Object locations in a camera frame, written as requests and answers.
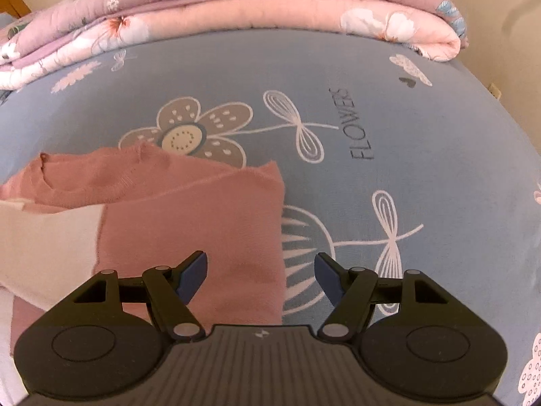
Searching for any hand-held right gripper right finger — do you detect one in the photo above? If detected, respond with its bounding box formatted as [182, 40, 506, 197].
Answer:
[315, 252, 449, 341]

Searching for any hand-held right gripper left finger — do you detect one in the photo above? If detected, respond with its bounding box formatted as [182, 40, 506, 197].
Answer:
[73, 250, 209, 341]

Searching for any pink and white sweater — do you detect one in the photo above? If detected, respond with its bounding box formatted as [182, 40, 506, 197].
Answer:
[0, 141, 286, 406]

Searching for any blue floral bed sheet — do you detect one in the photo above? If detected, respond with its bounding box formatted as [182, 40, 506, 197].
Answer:
[0, 27, 541, 406]

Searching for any pink floral folded quilt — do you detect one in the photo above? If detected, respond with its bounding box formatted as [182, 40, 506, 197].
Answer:
[0, 0, 470, 91]

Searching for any brown wooden door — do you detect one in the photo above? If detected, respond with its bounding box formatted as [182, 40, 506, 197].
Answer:
[0, 0, 32, 20]

